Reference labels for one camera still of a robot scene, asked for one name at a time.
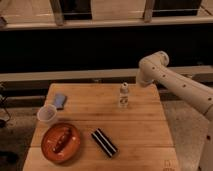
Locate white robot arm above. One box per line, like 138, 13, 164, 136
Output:
136, 51, 213, 171

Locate small clear white-capped bottle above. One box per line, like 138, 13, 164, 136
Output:
119, 82, 129, 107

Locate black white-striped box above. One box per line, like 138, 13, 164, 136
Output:
91, 129, 118, 158

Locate brown sausage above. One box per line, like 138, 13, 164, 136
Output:
52, 128, 72, 153

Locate orange plate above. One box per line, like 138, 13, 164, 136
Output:
41, 123, 81, 164

